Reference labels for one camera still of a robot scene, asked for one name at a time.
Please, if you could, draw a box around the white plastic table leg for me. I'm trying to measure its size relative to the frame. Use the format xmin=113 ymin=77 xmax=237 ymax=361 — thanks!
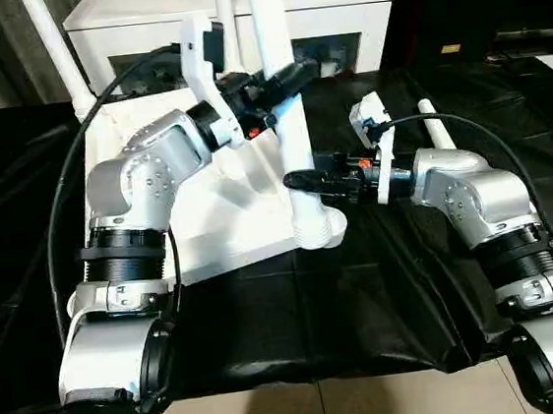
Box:
xmin=19 ymin=0 xmax=101 ymax=131
xmin=245 ymin=0 xmax=350 ymax=257
xmin=214 ymin=0 xmax=247 ymax=76
xmin=415 ymin=93 xmax=459 ymax=154

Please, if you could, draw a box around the white plastic table top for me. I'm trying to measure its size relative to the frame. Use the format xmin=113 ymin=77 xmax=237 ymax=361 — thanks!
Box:
xmin=44 ymin=69 xmax=356 ymax=315

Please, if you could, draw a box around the white mug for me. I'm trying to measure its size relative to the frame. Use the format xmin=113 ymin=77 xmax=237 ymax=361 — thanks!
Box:
xmin=318 ymin=56 xmax=338 ymax=79

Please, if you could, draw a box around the white low cabinet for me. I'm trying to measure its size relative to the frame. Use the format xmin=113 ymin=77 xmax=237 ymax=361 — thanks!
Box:
xmin=60 ymin=0 xmax=405 ymax=107

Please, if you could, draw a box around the black mat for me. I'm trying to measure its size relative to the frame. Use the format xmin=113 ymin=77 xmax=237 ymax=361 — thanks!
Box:
xmin=0 ymin=47 xmax=553 ymax=414

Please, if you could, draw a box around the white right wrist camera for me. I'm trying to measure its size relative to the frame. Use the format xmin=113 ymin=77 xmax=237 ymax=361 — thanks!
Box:
xmin=347 ymin=89 xmax=402 ymax=208

